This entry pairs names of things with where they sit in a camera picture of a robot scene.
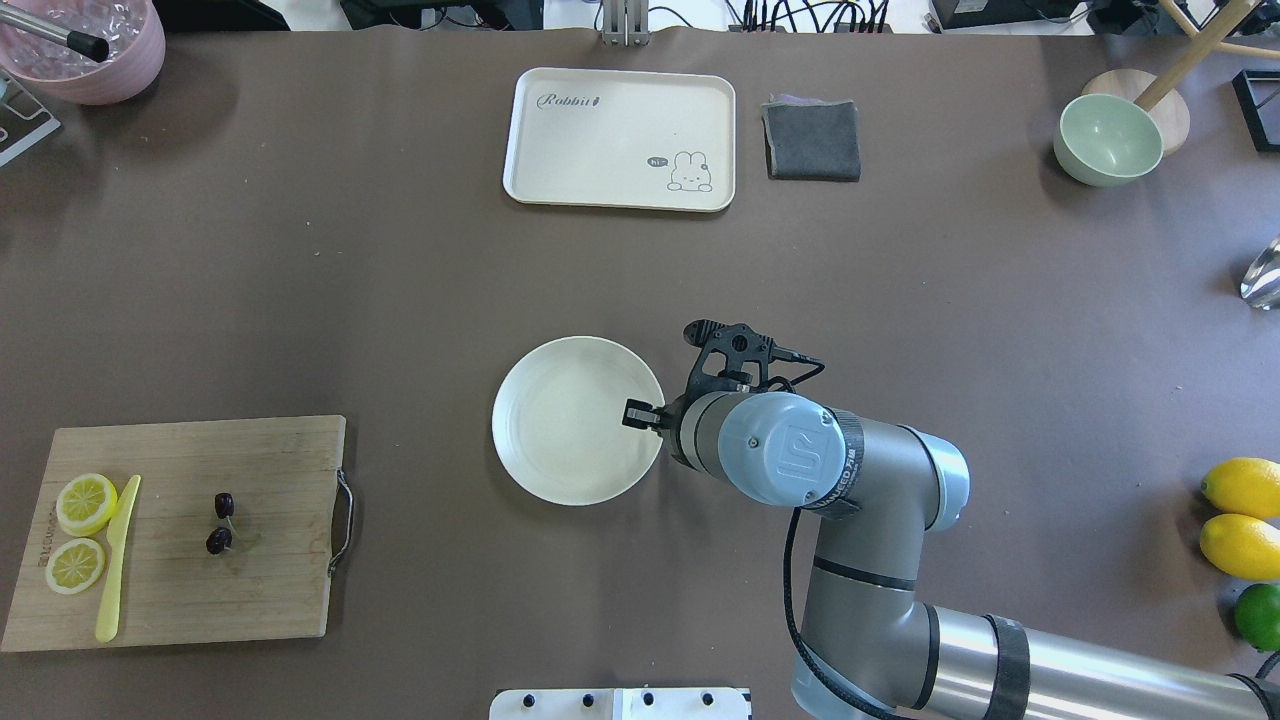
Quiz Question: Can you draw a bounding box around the grey folded cloth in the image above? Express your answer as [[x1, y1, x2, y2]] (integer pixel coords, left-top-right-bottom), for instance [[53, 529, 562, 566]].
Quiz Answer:
[[762, 95, 863, 182]]

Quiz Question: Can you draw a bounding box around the steel muddler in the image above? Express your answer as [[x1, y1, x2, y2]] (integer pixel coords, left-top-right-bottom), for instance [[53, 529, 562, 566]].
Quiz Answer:
[[1, 3, 110, 63]]

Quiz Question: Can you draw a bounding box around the dark red cherry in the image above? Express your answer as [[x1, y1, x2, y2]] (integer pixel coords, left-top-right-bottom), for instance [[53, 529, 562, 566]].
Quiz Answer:
[[205, 527, 236, 556], [212, 492, 236, 520]]

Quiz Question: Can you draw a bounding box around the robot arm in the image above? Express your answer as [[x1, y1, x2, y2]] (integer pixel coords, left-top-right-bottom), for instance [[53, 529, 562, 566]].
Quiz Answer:
[[622, 319, 1277, 719]]

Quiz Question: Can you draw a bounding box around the lemon slice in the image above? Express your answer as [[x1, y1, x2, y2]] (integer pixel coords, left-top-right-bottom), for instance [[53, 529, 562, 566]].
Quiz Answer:
[[55, 473, 119, 538], [45, 537, 108, 596]]

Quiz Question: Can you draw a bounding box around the pink bowl with ice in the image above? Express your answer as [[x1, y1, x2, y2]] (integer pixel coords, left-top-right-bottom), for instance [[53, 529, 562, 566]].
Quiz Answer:
[[1, 1, 166, 106]]

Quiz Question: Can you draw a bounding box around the green bowl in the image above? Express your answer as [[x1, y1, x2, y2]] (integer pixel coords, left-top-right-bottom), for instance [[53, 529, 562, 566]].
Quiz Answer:
[[1053, 94, 1164, 188]]

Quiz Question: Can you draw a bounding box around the green lime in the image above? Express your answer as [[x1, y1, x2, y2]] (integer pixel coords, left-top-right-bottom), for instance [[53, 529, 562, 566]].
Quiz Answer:
[[1231, 584, 1279, 652]]

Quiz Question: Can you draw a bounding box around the wooden cutting board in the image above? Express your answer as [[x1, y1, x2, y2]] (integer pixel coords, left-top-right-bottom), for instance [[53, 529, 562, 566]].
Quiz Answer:
[[3, 415, 346, 653]]

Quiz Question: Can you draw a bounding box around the wooden glass stand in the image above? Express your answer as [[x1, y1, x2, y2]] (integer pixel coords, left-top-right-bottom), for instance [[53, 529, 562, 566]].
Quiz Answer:
[[1080, 1, 1277, 156]]

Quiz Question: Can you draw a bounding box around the cream round plate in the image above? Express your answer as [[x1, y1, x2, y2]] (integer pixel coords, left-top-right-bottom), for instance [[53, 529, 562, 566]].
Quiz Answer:
[[492, 336, 666, 506]]

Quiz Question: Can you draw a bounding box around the white wire cup rack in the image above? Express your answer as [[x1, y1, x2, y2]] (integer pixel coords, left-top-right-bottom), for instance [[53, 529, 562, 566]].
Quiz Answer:
[[0, 70, 61, 167]]

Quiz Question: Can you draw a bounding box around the steel scoop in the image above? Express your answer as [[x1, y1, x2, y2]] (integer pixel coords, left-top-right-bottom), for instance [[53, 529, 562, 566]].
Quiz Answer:
[[1238, 236, 1280, 311]]

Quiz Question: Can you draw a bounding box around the yellow plastic knife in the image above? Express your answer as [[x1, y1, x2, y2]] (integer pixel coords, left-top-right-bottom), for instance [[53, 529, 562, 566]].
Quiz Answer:
[[93, 475, 143, 644]]

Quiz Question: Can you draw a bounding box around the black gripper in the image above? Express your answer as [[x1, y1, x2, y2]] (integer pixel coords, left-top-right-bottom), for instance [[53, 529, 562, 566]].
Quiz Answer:
[[622, 319, 801, 433]]

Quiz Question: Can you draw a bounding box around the cream rabbit tray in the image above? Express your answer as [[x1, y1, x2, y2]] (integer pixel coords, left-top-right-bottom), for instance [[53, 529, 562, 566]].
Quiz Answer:
[[503, 67, 737, 213]]

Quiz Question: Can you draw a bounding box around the wine glass rack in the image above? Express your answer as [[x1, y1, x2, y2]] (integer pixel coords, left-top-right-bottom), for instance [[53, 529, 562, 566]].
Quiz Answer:
[[1231, 69, 1279, 154]]

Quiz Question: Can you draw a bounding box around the aluminium frame post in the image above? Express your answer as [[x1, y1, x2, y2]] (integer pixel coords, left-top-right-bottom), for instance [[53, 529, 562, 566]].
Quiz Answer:
[[599, 0, 652, 47]]

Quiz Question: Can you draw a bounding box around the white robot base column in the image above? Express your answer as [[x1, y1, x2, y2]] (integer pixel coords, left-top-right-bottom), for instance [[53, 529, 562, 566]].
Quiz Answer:
[[488, 685, 754, 719]]

